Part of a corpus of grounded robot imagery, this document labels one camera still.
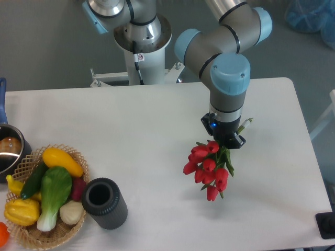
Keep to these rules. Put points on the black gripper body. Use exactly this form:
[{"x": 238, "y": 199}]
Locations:
[{"x": 222, "y": 132}]

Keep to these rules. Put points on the red tulip bouquet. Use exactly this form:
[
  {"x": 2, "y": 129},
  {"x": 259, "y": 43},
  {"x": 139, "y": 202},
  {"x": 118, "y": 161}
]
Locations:
[{"x": 211, "y": 165}]

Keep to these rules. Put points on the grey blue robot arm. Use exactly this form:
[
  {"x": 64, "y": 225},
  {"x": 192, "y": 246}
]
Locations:
[{"x": 216, "y": 58}]

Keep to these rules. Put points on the black device at edge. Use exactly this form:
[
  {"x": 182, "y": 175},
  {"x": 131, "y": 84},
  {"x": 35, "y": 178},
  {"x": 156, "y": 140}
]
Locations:
[{"x": 325, "y": 222}]

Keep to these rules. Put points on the dark grey ribbed vase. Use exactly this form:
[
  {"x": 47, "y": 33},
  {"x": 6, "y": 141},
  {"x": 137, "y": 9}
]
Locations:
[{"x": 103, "y": 201}]

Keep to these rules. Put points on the blue plastic bags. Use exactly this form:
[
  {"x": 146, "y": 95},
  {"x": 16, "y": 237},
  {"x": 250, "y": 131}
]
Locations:
[{"x": 312, "y": 17}]

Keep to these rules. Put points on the red radish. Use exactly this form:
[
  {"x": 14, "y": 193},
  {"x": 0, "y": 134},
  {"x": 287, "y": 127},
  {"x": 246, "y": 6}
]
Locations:
[{"x": 78, "y": 186}]

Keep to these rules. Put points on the yellow squash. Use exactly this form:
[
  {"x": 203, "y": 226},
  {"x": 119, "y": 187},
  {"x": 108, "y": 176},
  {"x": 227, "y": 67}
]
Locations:
[{"x": 54, "y": 157}]

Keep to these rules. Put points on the green bok choy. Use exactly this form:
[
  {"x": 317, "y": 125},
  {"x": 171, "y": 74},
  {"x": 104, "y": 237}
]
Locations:
[{"x": 56, "y": 186}]

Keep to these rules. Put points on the green cucumber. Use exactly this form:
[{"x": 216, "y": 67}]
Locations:
[{"x": 33, "y": 182}]

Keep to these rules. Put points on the yellow bell pepper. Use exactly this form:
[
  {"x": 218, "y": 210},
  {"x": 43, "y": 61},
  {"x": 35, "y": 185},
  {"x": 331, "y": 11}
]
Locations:
[{"x": 22, "y": 212}]

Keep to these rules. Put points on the small yellow gourd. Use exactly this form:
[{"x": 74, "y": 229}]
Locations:
[{"x": 15, "y": 187}]

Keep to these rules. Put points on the orange fruit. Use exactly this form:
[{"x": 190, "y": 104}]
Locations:
[{"x": 4, "y": 234}]

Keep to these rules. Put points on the white frame at right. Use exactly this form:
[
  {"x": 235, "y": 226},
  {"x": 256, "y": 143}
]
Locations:
[{"x": 324, "y": 119}]

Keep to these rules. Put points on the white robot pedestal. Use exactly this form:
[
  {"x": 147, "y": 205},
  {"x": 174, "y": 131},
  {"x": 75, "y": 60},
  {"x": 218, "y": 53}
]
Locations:
[{"x": 144, "y": 52}]

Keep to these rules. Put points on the dark pot with blue handle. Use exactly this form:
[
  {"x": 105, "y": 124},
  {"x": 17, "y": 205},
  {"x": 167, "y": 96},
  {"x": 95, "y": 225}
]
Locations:
[{"x": 14, "y": 146}]

